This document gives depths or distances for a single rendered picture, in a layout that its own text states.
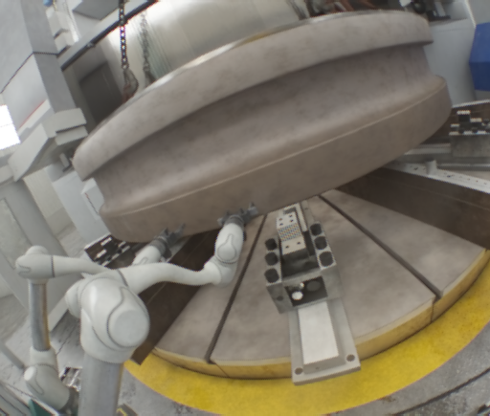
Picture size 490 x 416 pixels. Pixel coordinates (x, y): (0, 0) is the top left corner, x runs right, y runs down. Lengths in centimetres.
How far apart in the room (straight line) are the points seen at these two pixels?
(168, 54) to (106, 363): 467
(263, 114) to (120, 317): 120
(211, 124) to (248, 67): 40
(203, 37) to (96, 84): 232
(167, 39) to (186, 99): 364
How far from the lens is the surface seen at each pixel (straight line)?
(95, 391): 66
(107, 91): 539
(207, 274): 103
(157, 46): 498
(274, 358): 141
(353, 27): 155
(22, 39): 507
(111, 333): 53
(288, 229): 128
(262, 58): 130
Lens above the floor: 144
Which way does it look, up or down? 21 degrees down
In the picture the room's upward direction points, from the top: 25 degrees counter-clockwise
